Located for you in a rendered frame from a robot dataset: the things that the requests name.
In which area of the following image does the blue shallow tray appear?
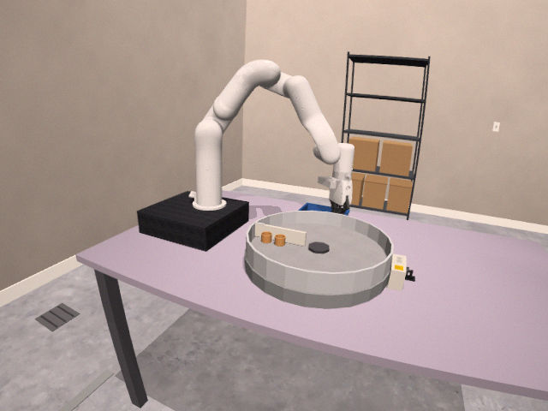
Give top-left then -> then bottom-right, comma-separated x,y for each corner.
298,203 -> 350,216

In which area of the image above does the bronze bushing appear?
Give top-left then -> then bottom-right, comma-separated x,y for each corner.
261,231 -> 272,243
275,234 -> 286,247

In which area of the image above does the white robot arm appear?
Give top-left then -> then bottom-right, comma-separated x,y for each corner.
189,60 -> 354,211

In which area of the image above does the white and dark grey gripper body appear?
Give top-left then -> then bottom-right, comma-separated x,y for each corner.
329,179 -> 353,206

